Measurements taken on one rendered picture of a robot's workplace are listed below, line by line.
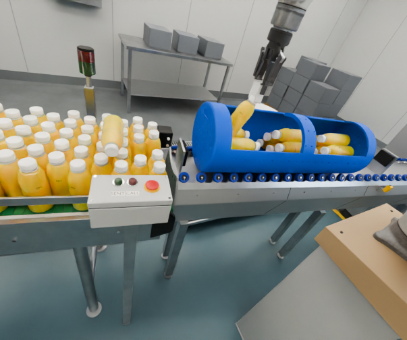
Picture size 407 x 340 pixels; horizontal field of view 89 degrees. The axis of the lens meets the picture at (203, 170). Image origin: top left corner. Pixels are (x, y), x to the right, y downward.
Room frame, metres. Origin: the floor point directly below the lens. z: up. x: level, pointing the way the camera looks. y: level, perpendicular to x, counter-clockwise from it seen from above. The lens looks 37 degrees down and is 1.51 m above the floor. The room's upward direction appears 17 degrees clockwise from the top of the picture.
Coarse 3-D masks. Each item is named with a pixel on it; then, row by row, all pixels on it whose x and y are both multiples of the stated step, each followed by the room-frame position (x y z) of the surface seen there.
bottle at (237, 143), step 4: (232, 140) 0.74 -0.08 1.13; (236, 140) 0.75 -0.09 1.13; (240, 140) 0.76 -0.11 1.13; (244, 140) 0.77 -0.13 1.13; (248, 140) 0.78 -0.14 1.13; (252, 140) 0.80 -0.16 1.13; (232, 144) 0.73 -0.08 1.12; (236, 144) 0.74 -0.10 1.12; (240, 144) 0.75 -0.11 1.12; (244, 144) 0.76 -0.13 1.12; (248, 144) 0.77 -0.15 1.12; (252, 144) 0.78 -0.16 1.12; (232, 148) 0.73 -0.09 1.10; (236, 148) 0.73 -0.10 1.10; (240, 148) 0.74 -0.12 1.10; (244, 148) 0.75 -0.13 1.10; (248, 148) 0.76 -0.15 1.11; (252, 148) 0.77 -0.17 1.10
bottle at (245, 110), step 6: (246, 102) 0.82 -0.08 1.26; (240, 108) 0.80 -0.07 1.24; (246, 108) 0.80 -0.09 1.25; (252, 108) 0.81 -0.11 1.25; (234, 114) 0.80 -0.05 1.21; (240, 114) 0.79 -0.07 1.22; (246, 114) 0.79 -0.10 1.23; (234, 120) 0.79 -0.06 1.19; (240, 120) 0.79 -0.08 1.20; (246, 120) 0.80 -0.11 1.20; (234, 126) 0.78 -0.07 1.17; (240, 126) 0.79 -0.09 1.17; (234, 132) 0.78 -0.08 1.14
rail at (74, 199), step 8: (0, 200) 0.30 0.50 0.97; (8, 200) 0.31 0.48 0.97; (16, 200) 0.32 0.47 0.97; (24, 200) 0.32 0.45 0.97; (32, 200) 0.33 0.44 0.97; (40, 200) 0.34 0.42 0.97; (48, 200) 0.35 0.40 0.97; (56, 200) 0.36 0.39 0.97; (64, 200) 0.36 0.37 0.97; (72, 200) 0.37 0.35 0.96; (80, 200) 0.38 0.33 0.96
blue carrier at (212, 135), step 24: (216, 120) 0.69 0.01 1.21; (264, 120) 1.03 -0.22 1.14; (288, 120) 1.08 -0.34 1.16; (312, 120) 1.12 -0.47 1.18; (336, 120) 1.15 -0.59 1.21; (192, 144) 0.83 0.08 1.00; (216, 144) 0.64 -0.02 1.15; (312, 144) 0.85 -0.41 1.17; (360, 144) 1.10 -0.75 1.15; (216, 168) 0.65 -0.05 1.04; (240, 168) 0.70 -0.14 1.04; (264, 168) 0.75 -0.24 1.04; (288, 168) 0.80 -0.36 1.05; (312, 168) 0.86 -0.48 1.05; (336, 168) 0.93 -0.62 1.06; (360, 168) 1.00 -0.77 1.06
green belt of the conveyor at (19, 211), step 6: (54, 204) 0.38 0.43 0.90; (60, 204) 0.39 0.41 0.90; (66, 204) 0.40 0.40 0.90; (6, 210) 0.32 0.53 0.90; (12, 210) 0.32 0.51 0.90; (18, 210) 0.33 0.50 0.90; (24, 210) 0.33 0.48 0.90; (30, 210) 0.34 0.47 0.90; (48, 210) 0.36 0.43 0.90; (54, 210) 0.36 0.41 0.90; (60, 210) 0.37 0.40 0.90; (66, 210) 0.38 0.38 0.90; (72, 210) 0.38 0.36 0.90; (78, 210) 0.39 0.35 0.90; (84, 210) 0.40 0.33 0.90
